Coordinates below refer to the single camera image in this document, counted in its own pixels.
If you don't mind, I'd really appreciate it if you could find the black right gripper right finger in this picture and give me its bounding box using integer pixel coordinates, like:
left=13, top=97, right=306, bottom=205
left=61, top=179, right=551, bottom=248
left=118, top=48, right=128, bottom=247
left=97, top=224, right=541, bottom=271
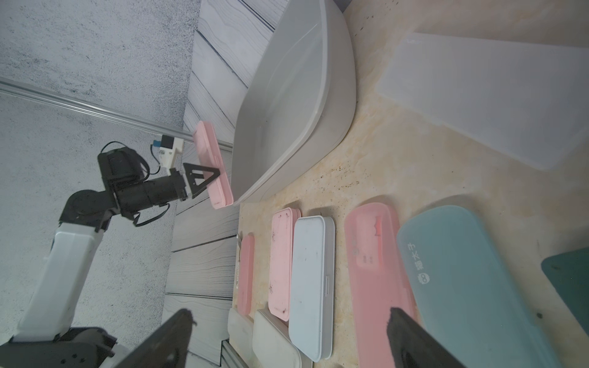
left=387, top=308, right=465, bottom=368

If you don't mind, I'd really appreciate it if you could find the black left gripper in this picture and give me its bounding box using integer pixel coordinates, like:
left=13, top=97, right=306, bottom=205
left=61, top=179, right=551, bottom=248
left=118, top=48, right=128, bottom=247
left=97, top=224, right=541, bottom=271
left=98, top=148, right=220, bottom=221

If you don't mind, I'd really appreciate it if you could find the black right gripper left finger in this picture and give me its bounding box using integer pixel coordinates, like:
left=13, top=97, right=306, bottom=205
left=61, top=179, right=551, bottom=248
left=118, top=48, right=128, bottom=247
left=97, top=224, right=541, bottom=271
left=115, top=309, right=193, bottom=368

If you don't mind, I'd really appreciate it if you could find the translucent pink pencil case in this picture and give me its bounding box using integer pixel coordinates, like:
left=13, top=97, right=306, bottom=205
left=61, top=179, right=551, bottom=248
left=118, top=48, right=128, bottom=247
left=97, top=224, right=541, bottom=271
left=345, top=202, right=416, bottom=367

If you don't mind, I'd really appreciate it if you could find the pale pink pencil case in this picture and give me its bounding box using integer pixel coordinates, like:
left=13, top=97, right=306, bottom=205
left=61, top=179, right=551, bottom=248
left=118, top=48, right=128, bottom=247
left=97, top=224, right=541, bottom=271
left=268, top=208, right=302, bottom=322

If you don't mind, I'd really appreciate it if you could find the light blue pencil case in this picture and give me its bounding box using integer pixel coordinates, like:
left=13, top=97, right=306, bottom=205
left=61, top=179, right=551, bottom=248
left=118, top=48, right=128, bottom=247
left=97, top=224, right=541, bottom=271
left=288, top=216, right=335, bottom=363

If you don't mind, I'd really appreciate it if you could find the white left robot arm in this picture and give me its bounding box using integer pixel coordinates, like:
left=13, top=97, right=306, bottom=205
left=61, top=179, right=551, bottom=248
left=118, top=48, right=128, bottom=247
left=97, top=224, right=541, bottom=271
left=1, top=147, right=221, bottom=367

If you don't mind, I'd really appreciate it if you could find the teal pencil case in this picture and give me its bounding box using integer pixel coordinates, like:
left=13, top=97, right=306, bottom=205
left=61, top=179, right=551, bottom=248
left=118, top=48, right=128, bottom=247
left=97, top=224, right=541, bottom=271
left=397, top=205, right=561, bottom=367

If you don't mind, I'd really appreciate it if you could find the dark pink flat case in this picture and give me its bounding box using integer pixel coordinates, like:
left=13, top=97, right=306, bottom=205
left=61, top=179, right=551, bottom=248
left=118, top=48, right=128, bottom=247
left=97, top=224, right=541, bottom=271
left=237, top=233, right=255, bottom=316

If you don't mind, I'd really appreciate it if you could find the grey flat pencil case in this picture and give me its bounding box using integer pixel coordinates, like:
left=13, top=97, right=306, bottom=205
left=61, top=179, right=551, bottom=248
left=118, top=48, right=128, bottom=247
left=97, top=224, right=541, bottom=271
left=252, top=308, right=314, bottom=368

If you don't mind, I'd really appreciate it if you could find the grey plastic storage box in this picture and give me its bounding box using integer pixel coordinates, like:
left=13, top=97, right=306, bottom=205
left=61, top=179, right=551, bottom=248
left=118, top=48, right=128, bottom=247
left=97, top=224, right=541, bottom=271
left=231, top=1, right=356, bottom=204

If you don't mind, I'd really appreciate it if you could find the dark green pencil case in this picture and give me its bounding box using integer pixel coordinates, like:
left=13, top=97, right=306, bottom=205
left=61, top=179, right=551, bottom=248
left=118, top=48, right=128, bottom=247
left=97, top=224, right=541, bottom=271
left=541, top=247, right=589, bottom=334

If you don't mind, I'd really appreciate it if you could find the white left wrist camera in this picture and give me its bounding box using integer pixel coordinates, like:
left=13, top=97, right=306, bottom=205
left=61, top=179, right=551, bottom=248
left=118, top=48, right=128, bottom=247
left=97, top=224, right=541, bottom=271
left=159, top=135, right=184, bottom=170

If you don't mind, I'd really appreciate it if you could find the aluminium frame post left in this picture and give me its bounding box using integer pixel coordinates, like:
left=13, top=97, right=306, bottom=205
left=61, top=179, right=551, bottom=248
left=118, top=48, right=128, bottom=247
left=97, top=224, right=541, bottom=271
left=0, top=76, right=233, bottom=152

